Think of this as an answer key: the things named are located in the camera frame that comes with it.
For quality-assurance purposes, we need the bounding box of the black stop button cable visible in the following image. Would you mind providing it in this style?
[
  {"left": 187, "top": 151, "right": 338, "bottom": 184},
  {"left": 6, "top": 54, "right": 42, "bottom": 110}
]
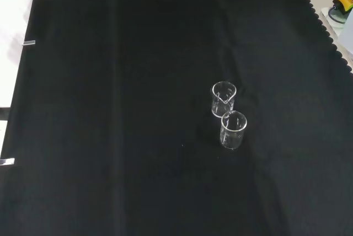
[{"left": 328, "top": 4, "right": 347, "bottom": 24}]

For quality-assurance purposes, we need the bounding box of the black bench cloth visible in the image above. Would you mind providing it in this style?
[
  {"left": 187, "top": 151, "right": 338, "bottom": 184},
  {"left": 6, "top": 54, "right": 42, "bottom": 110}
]
[{"left": 0, "top": 0, "right": 353, "bottom": 236}]

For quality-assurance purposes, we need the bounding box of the white foam pad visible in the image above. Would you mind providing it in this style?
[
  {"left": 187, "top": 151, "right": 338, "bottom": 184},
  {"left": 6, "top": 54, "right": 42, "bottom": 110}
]
[{"left": 319, "top": 6, "right": 353, "bottom": 68}]

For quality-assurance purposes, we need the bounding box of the pale grey board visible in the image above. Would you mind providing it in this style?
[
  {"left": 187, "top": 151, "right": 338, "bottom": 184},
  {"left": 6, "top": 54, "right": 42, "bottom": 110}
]
[{"left": 337, "top": 8, "right": 353, "bottom": 52}]

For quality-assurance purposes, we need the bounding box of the clear glass beaker with spout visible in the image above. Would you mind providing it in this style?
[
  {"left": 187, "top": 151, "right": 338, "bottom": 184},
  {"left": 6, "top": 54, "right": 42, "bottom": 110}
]
[{"left": 211, "top": 81, "right": 237, "bottom": 118}]

